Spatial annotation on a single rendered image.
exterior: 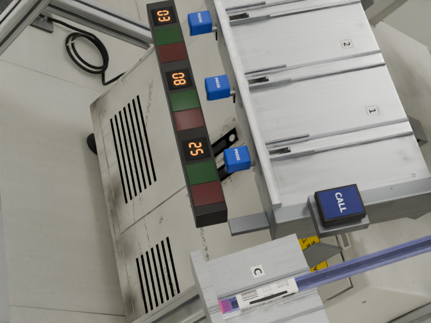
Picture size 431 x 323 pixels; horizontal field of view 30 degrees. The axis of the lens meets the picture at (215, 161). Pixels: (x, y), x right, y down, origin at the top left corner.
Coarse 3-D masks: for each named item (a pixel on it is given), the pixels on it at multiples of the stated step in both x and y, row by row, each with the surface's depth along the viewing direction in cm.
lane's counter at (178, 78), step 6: (168, 72) 107; (174, 72) 107; (180, 72) 107; (186, 72) 107; (168, 78) 106; (174, 78) 106; (180, 78) 106; (186, 78) 106; (168, 84) 106; (174, 84) 106; (180, 84) 106; (186, 84) 106; (192, 84) 106
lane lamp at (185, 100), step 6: (192, 90) 105; (174, 96) 105; (180, 96) 105; (186, 96) 105; (192, 96) 105; (174, 102) 104; (180, 102) 104; (186, 102) 104; (192, 102) 104; (198, 102) 104; (174, 108) 104; (180, 108) 104; (186, 108) 104
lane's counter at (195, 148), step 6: (198, 138) 102; (204, 138) 102; (186, 144) 101; (192, 144) 101; (198, 144) 101; (204, 144) 101; (186, 150) 101; (192, 150) 101; (198, 150) 101; (204, 150) 101; (186, 156) 100; (192, 156) 100; (198, 156) 100; (204, 156) 100
